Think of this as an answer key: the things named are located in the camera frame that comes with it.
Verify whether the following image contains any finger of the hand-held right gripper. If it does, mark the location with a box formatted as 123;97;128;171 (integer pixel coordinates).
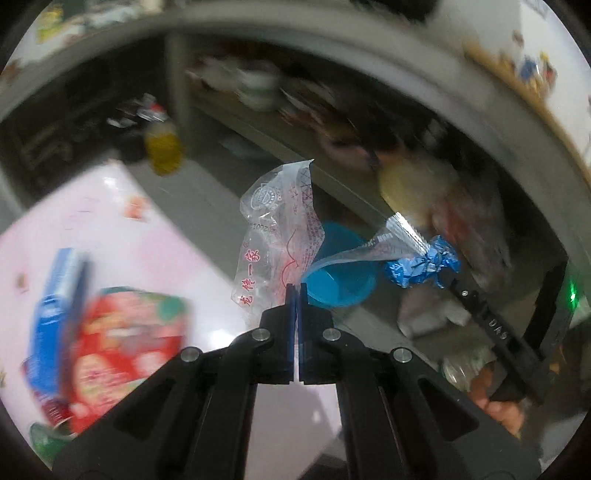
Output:
438;271;551;405

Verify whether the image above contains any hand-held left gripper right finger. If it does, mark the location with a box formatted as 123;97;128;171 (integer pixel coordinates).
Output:
298;282;541;480

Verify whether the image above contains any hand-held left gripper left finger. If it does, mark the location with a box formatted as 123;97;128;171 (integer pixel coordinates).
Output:
53;282;296;480

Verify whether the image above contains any blue plastic basket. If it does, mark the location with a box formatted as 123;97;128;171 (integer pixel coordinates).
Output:
302;220;377;309

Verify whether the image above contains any clear red printed plastic bag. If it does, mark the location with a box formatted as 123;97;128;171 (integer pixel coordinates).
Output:
231;159;326;324

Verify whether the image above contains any blue foil candy wrapper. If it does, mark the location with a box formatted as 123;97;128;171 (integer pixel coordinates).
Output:
302;212;462;289

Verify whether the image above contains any green labelled plastic bottle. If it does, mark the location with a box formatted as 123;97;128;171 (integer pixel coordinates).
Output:
28;422;77;467

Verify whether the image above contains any person's right hand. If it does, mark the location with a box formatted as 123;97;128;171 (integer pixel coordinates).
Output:
473;369;527;437

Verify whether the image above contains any white pink plastic bundle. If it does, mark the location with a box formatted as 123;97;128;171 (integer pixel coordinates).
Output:
398;286;469;337

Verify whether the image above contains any red white plastic bag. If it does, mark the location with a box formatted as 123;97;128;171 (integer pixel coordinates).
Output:
429;185;513;282

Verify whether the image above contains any yellow round basin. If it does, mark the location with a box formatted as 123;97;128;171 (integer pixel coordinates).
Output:
379;159;458;222

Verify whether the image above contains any red snack packet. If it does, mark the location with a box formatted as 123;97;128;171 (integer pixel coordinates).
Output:
44;286;192;437

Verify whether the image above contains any pink basin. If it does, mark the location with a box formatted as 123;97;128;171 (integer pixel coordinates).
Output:
318;124;375;160

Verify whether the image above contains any yellow cooking oil bottle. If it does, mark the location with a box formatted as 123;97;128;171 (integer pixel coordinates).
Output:
139;95;185;177

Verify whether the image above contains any stack of bowls on shelf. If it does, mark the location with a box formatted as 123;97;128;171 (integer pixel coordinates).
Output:
238;90;278;112

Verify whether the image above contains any blue white carton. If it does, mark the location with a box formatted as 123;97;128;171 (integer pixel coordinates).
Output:
28;247;93;402

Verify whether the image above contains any pale green bowl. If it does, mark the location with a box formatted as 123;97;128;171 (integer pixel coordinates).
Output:
233;65;280;95

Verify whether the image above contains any grey storage shelf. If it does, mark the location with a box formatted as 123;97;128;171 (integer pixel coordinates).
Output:
0;9;591;352

